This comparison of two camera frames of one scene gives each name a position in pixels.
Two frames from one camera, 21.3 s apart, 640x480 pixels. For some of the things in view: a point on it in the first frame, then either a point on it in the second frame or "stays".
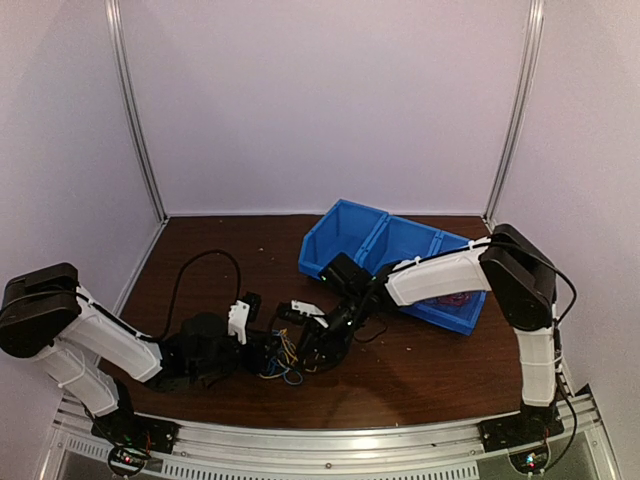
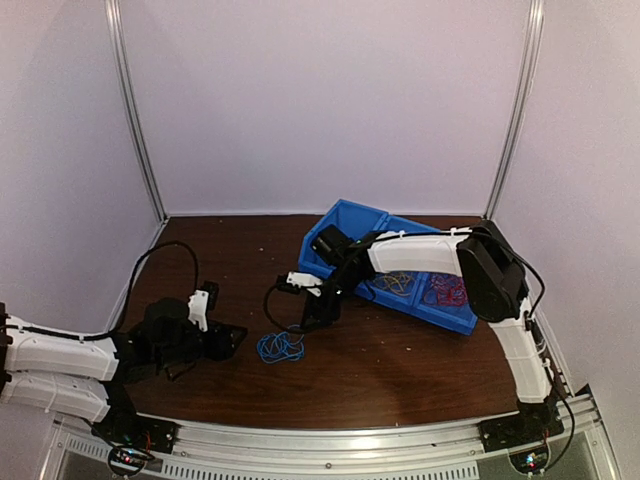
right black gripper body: (338, 343) to (342, 295)
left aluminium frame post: (133, 106) stays
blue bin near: (459, 314) stays
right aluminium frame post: (530, 55) stays
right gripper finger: (320, 360) to (328, 315)
